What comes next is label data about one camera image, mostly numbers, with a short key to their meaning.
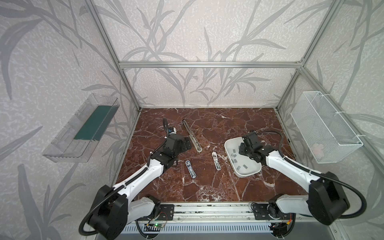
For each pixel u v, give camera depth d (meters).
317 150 0.73
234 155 0.94
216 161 0.91
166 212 0.74
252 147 0.65
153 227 0.72
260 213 0.73
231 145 0.96
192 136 1.02
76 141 0.63
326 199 0.41
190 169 0.87
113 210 0.40
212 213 0.75
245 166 0.89
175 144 0.65
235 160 0.92
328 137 0.62
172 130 0.75
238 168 0.89
